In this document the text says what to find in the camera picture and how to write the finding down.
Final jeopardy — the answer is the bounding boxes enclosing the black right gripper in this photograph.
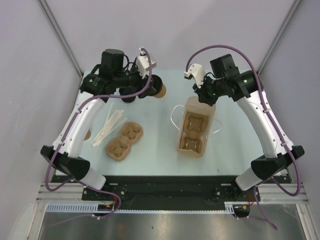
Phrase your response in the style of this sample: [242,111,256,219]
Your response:
[193,74,225,107]

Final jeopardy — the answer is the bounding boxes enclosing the brown paper coffee cup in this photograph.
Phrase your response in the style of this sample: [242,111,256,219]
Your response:
[153,84,167,99]

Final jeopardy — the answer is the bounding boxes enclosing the single brown pulp cup carrier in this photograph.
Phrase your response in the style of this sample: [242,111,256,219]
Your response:
[179,112,208,154]

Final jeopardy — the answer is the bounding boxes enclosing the brown paper bag white handles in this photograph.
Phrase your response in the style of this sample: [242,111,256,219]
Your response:
[170,96,223,159]

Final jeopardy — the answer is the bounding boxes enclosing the black plastic cup lid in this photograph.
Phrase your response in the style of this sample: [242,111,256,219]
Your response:
[151,74,164,97]

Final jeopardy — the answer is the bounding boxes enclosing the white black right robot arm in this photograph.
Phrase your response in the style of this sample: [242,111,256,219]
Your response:
[184,54,305,201]

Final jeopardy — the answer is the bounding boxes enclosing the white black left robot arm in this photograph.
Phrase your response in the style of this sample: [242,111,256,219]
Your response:
[40,47,164,200]

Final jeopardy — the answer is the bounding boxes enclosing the stack of black cup lids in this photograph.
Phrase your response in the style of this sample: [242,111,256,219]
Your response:
[119,88,138,103]

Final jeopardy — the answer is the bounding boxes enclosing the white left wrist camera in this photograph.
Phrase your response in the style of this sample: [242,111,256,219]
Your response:
[135,47,157,78]

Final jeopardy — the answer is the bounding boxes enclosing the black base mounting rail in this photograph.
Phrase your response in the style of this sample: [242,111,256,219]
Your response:
[51,175,261,211]

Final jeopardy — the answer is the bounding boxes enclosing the white slotted cable duct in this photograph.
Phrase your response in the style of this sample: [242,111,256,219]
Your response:
[45,202,250,216]

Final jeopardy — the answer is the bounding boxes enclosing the right aluminium frame post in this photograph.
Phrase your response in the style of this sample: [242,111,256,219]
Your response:
[257,0,303,76]

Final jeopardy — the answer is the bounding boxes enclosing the aluminium frame post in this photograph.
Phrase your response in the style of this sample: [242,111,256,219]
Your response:
[36,0,84,78]
[257,0,303,76]

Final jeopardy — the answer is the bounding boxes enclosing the left aluminium frame post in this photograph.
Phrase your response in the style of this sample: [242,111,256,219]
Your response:
[36,0,84,78]

